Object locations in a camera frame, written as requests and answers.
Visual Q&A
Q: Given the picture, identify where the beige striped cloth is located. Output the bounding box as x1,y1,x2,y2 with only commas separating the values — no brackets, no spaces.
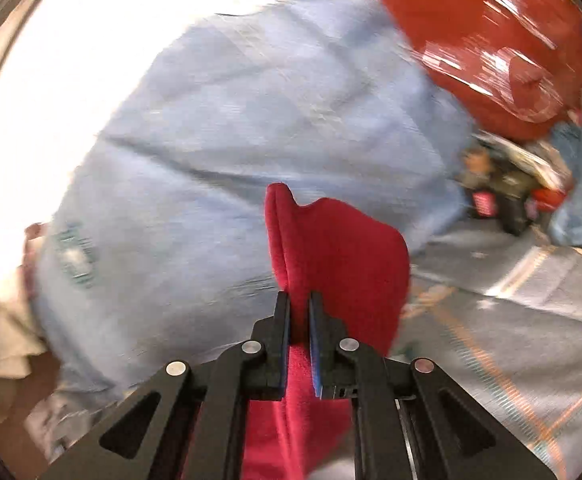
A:
0,280,46,426

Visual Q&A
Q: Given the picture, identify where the dark blurred clutter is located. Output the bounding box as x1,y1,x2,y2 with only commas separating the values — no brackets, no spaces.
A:
456,130,576,236

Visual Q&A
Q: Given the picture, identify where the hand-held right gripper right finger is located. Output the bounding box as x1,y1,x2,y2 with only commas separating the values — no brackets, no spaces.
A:
308,291,559,480

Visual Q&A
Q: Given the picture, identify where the grey striped bedsheet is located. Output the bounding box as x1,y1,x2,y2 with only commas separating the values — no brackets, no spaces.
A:
386,230,582,480

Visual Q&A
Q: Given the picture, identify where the red fleece garment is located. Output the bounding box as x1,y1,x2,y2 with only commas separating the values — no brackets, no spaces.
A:
241,181,410,480

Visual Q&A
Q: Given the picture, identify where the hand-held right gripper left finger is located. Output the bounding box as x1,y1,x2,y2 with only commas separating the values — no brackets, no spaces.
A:
38,291,292,480

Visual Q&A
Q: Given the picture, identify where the blue striped quilt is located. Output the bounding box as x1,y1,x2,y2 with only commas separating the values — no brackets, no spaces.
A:
33,0,582,396

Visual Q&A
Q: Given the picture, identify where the red plastic bag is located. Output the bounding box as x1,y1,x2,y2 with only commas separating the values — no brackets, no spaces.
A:
366,0,582,141

